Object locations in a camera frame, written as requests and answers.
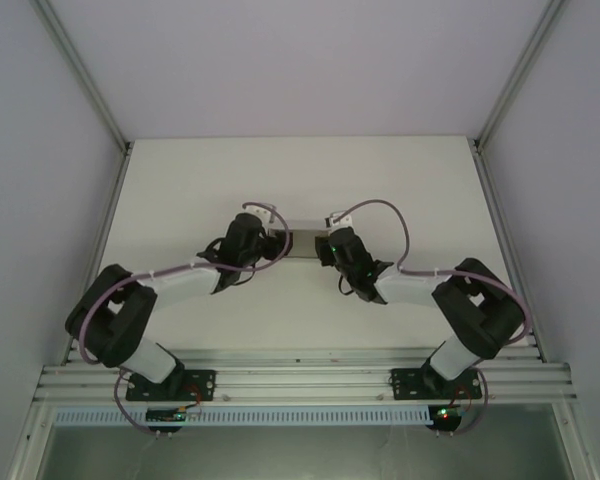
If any white paper box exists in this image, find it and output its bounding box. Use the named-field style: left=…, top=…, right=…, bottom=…
left=271, top=216, right=337, bottom=261

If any right controller circuit board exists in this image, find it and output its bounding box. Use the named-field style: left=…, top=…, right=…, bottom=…
left=426, top=403, right=475, bottom=430

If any controller circuit board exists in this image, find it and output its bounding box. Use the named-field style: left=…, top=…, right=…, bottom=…
left=426, top=403, right=475, bottom=430
left=144, top=405, right=205, bottom=427

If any left controller circuit board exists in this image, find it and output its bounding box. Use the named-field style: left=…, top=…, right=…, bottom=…
left=144, top=405, right=205, bottom=427

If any aluminium mounting rail beam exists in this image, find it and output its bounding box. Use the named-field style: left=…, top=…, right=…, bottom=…
left=31, top=344, right=579, bottom=404

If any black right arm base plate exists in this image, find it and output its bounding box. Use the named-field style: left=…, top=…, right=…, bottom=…
left=389, top=367, right=483, bottom=402

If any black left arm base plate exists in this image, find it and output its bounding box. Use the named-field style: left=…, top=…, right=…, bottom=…
left=124, top=368, right=217, bottom=403

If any slotted grey cable duct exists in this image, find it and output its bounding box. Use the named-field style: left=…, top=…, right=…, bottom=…
left=53, top=404, right=432, bottom=427

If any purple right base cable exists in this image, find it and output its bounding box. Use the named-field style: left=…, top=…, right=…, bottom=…
left=448, top=368, right=490, bottom=437

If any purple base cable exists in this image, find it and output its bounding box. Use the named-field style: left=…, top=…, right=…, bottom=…
left=448, top=368, right=490, bottom=437
left=113, top=368, right=162, bottom=437

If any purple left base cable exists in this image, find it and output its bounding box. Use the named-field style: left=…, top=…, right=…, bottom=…
left=113, top=368, right=162, bottom=437

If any aluminium frame post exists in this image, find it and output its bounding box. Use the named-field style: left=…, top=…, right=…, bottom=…
left=33, top=0, right=134, bottom=157
left=471, top=0, right=567, bottom=152

